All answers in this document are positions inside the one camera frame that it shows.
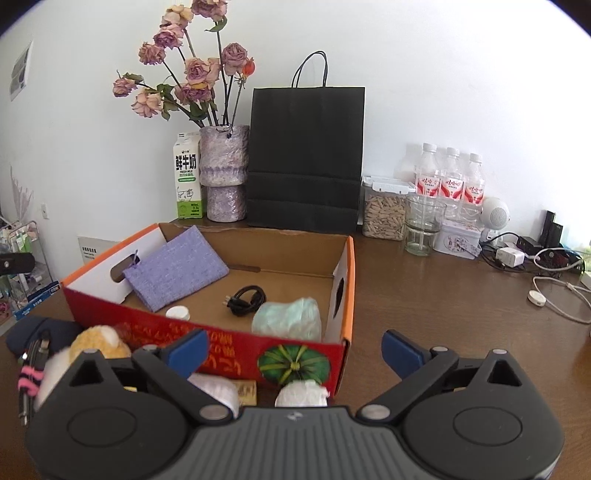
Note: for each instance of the metal wire shelf rack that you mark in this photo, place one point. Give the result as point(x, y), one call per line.
point(25, 274)

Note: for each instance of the clear jar of seeds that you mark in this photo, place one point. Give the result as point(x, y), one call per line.
point(384, 207)

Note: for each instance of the white green milk carton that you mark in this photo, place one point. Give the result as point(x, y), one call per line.
point(189, 202)

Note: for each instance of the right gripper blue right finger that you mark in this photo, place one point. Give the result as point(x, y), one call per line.
point(402, 355)

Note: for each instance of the white round speaker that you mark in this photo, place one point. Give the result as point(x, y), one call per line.
point(494, 214)

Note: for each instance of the purple fabric pouch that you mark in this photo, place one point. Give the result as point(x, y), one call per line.
point(179, 268)

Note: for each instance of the crumpled white tissue on lid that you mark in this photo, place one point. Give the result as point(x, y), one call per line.
point(302, 394)

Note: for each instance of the black paper shopping bag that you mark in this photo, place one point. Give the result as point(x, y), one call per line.
point(305, 158)

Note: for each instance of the water bottle left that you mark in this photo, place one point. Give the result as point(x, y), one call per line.
point(427, 173)

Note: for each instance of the clear glass cup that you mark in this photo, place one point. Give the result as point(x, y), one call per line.
point(423, 221)

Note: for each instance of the dried pink roses bouquet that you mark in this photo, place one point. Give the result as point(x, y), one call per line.
point(206, 91)

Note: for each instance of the white power adapter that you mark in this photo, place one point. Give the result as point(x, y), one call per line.
point(510, 257)

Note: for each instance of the large white bottle cap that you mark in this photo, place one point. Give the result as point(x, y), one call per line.
point(178, 312)

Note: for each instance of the water bottle middle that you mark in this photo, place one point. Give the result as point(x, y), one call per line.
point(451, 183)

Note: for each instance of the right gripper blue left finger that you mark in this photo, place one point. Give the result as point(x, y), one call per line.
point(185, 355)

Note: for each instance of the water bottle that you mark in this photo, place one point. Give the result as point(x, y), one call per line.
point(474, 190)
point(427, 173)
point(451, 183)

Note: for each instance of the dark navy soft case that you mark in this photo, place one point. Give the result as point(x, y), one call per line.
point(27, 331)

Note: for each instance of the water bottle right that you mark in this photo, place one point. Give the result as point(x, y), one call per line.
point(474, 190)

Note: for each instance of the black charger block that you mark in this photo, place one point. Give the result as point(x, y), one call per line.
point(551, 232)

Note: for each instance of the purple textured vase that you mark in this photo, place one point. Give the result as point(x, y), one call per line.
point(223, 162)

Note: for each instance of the red orange cardboard box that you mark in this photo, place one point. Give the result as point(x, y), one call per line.
point(286, 265)

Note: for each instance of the iridescent plastic bag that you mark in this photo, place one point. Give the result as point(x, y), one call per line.
point(298, 320)

